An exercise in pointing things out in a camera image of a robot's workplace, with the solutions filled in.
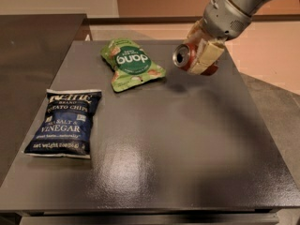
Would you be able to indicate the blue kettle chips bag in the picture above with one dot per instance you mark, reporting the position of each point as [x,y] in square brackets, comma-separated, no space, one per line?
[66,128]

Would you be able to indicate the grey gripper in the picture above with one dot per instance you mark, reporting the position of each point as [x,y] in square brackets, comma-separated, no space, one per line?
[222,19]

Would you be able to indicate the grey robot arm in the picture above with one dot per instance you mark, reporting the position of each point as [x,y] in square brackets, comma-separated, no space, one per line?
[250,7]

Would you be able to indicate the red coke can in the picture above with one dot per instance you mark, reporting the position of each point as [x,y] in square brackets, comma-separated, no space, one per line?
[183,57]

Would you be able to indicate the green dang snack bag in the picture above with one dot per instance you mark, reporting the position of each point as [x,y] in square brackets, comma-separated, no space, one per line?
[130,63]

